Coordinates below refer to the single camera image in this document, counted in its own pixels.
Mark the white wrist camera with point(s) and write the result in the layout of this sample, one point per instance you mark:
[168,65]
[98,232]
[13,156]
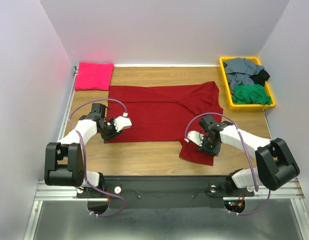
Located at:
[122,122]
[194,137]

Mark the yellow plastic bin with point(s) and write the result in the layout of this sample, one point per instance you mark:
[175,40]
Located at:
[229,93]

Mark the aluminium frame rail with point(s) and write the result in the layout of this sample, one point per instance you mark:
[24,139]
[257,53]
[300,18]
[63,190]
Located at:
[57,213]

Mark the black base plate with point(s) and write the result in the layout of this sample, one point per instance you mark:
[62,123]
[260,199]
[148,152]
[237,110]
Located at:
[165,192]

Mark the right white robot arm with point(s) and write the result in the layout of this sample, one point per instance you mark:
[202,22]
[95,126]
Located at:
[275,164]

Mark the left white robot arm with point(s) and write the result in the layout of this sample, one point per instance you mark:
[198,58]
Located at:
[65,162]

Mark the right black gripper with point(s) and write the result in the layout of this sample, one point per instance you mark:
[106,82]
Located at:
[214,151]

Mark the folded pink t shirt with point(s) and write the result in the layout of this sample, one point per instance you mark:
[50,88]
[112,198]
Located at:
[93,76]

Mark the black t shirt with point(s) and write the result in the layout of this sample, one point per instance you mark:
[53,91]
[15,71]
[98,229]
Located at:
[260,78]

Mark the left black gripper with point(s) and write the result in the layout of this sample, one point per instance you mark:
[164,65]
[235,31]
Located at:
[114,133]

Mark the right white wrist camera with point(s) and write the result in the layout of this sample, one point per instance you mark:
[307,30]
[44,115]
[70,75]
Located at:
[194,137]

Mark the dark red t shirt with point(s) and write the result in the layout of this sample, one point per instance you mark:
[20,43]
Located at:
[162,113]

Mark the green t shirt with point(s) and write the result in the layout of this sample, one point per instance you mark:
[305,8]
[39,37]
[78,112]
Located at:
[251,94]

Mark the grey t shirt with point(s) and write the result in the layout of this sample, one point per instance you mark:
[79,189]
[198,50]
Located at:
[239,71]

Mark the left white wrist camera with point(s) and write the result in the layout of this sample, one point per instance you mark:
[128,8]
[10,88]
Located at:
[122,122]

